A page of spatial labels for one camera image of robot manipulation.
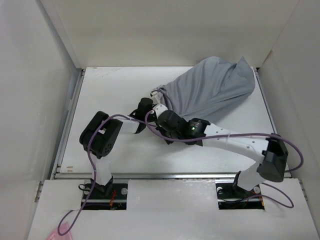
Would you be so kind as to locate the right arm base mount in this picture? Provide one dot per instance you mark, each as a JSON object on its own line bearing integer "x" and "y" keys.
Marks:
{"x": 231, "y": 197}

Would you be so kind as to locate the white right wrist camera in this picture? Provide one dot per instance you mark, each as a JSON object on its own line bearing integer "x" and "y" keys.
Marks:
{"x": 159, "y": 109}

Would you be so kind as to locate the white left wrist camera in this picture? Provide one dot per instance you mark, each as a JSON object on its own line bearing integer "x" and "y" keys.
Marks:
{"x": 156, "y": 95}

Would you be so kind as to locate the pink plastic bag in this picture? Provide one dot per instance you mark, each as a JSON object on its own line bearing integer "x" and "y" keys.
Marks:
{"x": 54, "y": 235}

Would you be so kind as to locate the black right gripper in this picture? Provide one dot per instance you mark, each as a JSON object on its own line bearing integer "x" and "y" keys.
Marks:
{"x": 160, "y": 129}

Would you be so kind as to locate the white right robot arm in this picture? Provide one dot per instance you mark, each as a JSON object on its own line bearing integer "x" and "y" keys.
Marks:
{"x": 269, "y": 154}

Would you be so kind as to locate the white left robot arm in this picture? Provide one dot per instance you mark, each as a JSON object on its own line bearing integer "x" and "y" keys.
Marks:
{"x": 99, "y": 137}

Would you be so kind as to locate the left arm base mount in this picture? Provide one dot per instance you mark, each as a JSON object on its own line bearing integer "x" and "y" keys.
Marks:
{"x": 113, "y": 199}

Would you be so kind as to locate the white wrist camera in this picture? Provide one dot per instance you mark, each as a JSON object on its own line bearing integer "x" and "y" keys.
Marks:
{"x": 156, "y": 95}
{"x": 159, "y": 109}

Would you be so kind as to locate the grey fabric pillowcase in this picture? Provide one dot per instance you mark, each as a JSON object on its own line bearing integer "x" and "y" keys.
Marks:
{"x": 210, "y": 90}

